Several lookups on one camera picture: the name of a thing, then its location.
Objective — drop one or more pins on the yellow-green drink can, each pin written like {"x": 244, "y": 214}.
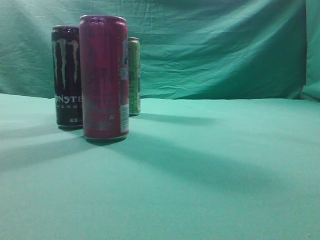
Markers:
{"x": 134, "y": 76}

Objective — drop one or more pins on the pink energy drink can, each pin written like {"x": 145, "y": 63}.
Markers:
{"x": 104, "y": 76}

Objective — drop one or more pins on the green table cloth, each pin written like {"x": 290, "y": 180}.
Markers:
{"x": 188, "y": 170}

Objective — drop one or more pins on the green backdrop cloth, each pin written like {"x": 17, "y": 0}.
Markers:
{"x": 190, "y": 49}

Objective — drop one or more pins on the black Monster energy can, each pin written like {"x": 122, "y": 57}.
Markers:
{"x": 67, "y": 76}

